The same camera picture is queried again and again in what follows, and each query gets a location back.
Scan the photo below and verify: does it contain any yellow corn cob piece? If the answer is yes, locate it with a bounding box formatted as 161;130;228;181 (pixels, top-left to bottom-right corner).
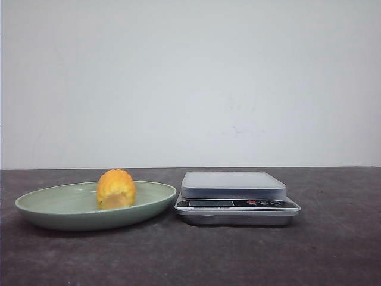
96;169;136;210

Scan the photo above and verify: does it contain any green round plate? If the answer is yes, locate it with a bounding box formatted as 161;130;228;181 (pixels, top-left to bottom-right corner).
15;181;177;231

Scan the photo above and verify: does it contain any silver digital kitchen scale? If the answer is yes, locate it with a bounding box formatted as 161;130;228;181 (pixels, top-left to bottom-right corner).
174;171;301;226

